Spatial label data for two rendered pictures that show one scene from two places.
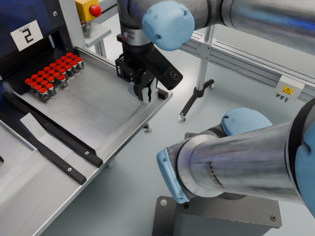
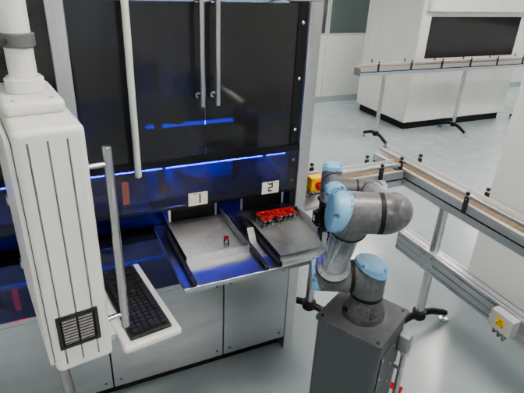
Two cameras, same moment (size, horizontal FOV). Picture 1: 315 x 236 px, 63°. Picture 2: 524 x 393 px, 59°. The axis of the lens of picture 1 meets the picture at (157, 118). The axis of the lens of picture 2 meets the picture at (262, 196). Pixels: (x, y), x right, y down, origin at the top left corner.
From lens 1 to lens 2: 1.25 m
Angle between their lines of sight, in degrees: 33
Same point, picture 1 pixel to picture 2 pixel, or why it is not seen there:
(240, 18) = not seen: hidden behind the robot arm
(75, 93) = (283, 231)
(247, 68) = (466, 289)
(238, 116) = (367, 256)
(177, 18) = (337, 188)
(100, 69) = (306, 224)
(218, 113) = (437, 348)
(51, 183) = (249, 263)
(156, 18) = (328, 186)
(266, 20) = not seen: hidden behind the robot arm
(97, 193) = (260, 362)
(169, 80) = not seen: hidden behind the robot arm
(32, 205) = (235, 268)
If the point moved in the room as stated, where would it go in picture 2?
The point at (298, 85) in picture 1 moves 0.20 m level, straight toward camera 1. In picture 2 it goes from (511, 320) to (478, 331)
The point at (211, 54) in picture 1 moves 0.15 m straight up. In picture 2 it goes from (433, 266) to (439, 242)
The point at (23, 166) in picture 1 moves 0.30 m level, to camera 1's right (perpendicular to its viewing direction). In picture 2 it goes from (238, 250) to (307, 274)
